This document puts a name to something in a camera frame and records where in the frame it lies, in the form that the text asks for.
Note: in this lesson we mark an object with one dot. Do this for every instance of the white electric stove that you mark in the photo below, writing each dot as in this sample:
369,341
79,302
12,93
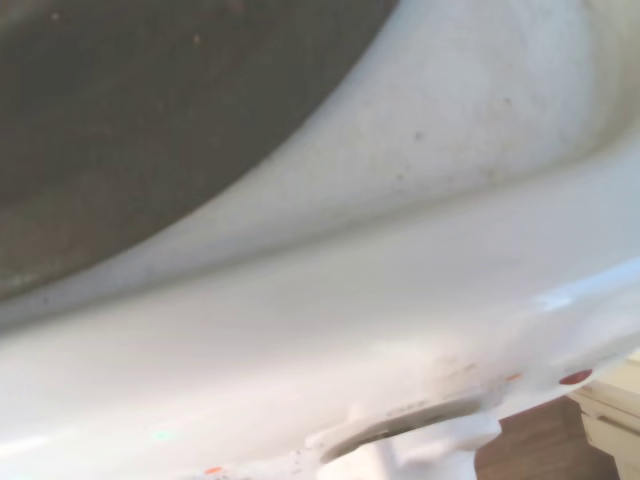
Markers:
350,300

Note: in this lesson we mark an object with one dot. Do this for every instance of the white door cabinet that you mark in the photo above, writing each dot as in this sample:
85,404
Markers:
615,425

